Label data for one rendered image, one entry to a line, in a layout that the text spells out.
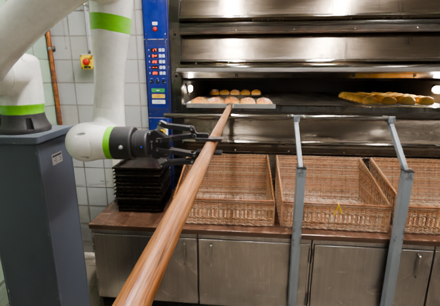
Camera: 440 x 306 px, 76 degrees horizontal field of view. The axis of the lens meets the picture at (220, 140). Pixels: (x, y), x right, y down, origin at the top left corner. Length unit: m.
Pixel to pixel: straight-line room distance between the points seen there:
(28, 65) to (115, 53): 0.28
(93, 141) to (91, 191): 1.57
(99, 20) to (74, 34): 1.31
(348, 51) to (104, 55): 1.49
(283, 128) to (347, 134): 0.42
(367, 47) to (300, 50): 0.40
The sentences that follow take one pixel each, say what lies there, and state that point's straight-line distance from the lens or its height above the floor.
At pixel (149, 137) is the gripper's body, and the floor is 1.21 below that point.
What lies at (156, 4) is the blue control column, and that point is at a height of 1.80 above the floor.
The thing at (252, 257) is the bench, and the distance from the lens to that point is 1.66.
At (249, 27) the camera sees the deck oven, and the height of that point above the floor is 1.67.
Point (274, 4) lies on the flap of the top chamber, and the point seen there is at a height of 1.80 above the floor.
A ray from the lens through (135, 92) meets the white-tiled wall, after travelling 2.04.
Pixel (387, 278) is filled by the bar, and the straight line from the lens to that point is 1.79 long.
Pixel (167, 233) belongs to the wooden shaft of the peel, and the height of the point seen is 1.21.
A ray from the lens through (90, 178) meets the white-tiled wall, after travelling 2.34.
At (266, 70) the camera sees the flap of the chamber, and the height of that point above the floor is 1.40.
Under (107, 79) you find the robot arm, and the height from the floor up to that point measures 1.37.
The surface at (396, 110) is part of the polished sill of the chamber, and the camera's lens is 2.13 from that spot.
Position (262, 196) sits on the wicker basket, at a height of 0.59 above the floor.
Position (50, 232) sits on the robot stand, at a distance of 1.12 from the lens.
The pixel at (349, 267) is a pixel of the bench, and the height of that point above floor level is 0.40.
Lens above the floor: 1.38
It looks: 13 degrees down
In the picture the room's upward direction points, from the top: straight up
